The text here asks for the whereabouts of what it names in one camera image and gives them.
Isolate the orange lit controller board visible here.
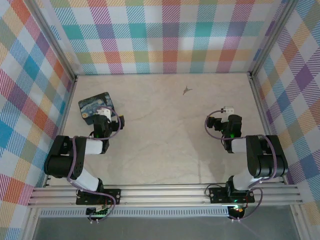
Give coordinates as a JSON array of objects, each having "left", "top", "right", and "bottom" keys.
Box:
[{"left": 228, "top": 205, "right": 246, "bottom": 219}]

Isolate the green lit controller board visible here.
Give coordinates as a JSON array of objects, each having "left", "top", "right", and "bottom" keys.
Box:
[{"left": 85, "top": 207, "right": 110, "bottom": 217}]

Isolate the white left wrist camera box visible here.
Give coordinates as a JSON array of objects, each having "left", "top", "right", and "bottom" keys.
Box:
[{"left": 96, "top": 107, "right": 112, "bottom": 120}]

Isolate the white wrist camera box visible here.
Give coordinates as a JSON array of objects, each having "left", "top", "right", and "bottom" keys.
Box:
[
  {"left": 96, "top": 107, "right": 112, "bottom": 120},
  {"left": 222, "top": 105, "right": 236, "bottom": 116}
]

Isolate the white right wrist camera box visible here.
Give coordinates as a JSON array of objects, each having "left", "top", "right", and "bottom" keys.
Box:
[{"left": 222, "top": 105, "right": 236, "bottom": 116}]

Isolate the aluminium side rail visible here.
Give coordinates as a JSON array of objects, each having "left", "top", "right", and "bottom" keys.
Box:
[
  {"left": 247, "top": 72, "right": 289, "bottom": 185},
  {"left": 42, "top": 76, "right": 79, "bottom": 188}
]

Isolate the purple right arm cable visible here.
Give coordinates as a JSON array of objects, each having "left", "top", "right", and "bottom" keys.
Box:
[{"left": 204, "top": 109, "right": 278, "bottom": 222}]

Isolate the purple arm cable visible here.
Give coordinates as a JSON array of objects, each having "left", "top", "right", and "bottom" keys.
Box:
[
  {"left": 204, "top": 109, "right": 278, "bottom": 222},
  {"left": 66, "top": 106, "right": 126, "bottom": 223}
]

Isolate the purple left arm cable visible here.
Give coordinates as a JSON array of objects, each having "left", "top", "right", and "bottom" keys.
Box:
[{"left": 66, "top": 106, "right": 126, "bottom": 223}]

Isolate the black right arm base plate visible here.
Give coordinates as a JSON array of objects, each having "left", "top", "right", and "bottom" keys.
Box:
[{"left": 208, "top": 186, "right": 256, "bottom": 204}]

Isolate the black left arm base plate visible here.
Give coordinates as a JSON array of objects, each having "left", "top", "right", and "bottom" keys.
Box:
[{"left": 75, "top": 188, "right": 122, "bottom": 206}]

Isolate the aluminium mounting rail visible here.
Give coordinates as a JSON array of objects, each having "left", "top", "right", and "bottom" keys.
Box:
[{"left": 26, "top": 183, "right": 304, "bottom": 208}]

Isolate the aluminium frame post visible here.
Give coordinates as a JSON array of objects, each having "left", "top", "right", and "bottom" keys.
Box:
[
  {"left": 249, "top": 0, "right": 301, "bottom": 79},
  {"left": 26, "top": 0, "right": 79, "bottom": 83}
]

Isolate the grey slotted cable duct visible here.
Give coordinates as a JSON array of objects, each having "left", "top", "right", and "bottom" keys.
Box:
[{"left": 39, "top": 206, "right": 230, "bottom": 218}]

